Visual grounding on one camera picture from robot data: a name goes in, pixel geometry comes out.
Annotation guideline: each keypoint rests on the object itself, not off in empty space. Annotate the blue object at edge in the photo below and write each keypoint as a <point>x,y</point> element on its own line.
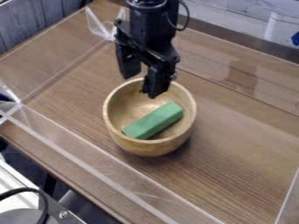
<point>295,39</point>

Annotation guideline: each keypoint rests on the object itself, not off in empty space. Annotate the clear acrylic corner bracket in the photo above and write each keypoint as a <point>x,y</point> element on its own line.
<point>104,30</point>

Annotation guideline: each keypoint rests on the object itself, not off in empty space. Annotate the brown wooden bowl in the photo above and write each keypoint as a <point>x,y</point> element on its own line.
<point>126,105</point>

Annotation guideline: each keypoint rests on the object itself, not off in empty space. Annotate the white container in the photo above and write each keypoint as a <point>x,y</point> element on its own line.
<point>281,27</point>

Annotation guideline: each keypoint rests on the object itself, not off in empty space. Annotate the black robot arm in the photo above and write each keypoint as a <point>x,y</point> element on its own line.
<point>153,2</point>

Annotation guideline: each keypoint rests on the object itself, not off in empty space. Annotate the grey metal bracket with screw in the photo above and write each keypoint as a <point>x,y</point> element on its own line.
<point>60,215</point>

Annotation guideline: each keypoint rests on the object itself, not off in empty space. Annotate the clear acrylic front wall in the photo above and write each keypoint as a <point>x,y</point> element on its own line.
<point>141,191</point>

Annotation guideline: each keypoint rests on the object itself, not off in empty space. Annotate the green rectangular block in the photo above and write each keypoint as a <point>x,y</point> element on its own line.
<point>154,121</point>

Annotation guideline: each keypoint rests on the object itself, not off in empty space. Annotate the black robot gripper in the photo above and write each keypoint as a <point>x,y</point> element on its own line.
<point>144,43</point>

